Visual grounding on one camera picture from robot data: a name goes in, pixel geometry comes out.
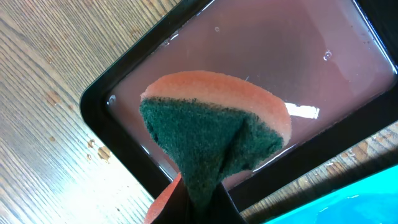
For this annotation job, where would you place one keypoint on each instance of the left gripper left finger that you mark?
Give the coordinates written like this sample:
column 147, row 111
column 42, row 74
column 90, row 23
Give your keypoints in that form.
column 172, row 205

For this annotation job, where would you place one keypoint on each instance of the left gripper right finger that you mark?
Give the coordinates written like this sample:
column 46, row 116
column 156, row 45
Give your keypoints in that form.
column 222, row 209

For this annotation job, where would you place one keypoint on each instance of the green and orange sponge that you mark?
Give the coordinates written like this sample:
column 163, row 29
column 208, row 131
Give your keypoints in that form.
column 213, row 126

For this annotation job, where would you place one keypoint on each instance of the teal plastic serving tray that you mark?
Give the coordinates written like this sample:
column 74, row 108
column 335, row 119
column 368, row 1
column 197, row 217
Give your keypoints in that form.
column 371, row 200

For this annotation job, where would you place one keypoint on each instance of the black red-lined water tray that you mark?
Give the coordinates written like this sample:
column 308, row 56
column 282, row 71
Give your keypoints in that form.
column 334, row 63

